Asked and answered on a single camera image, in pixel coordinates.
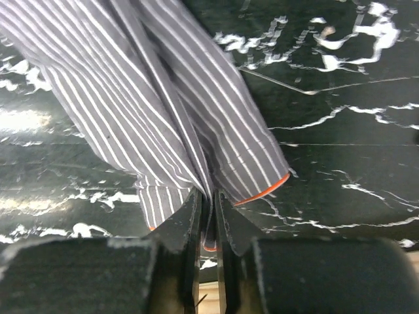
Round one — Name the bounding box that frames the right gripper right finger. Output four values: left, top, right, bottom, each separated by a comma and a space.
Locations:
214, 193, 418, 313

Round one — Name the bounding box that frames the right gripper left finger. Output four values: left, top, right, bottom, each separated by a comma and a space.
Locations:
1, 191, 202, 313

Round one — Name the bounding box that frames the grey striped boxer underwear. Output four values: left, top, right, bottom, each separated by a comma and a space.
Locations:
1, 1, 290, 251

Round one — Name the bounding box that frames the black marble pattern mat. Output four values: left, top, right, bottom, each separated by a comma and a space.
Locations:
0, 0, 419, 282

